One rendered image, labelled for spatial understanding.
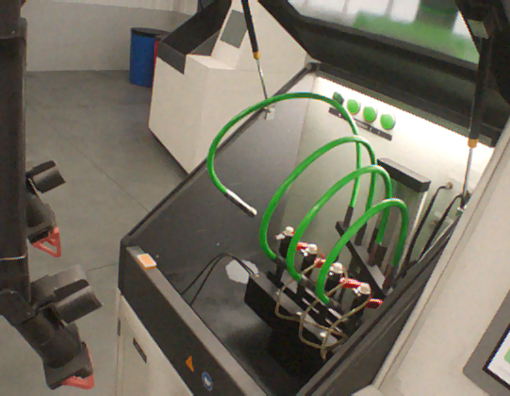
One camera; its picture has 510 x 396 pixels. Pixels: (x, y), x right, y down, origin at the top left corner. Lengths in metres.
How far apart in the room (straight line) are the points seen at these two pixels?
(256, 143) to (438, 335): 0.74
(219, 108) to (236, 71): 0.32
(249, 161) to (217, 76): 2.45
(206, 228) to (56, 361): 0.75
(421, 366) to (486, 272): 0.21
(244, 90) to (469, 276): 3.23
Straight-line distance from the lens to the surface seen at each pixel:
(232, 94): 3.89
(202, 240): 1.42
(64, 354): 0.77
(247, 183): 1.41
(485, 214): 0.88
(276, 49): 3.98
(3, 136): 0.59
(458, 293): 0.89
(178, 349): 1.13
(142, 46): 7.03
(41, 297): 0.71
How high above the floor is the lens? 1.63
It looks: 24 degrees down
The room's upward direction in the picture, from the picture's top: 11 degrees clockwise
